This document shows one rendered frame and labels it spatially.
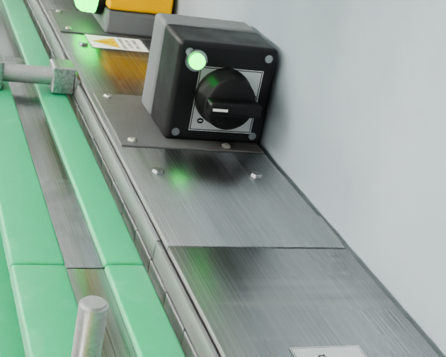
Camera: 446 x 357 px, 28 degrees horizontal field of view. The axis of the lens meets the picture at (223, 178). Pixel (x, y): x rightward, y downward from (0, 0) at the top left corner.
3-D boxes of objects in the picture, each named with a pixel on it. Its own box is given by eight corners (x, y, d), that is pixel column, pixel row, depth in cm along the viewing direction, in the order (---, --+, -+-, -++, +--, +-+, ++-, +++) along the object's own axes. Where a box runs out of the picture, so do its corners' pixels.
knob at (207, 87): (243, 125, 70) (258, 141, 67) (189, 121, 68) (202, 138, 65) (255, 70, 68) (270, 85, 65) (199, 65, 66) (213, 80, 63)
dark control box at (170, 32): (232, 110, 78) (139, 103, 75) (250, 21, 75) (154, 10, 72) (265, 146, 71) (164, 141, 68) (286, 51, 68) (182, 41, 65)
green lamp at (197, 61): (202, 69, 66) (187, 68, 66) (205, 54, 66) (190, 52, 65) (205, 71, 66) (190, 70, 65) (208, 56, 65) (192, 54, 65)
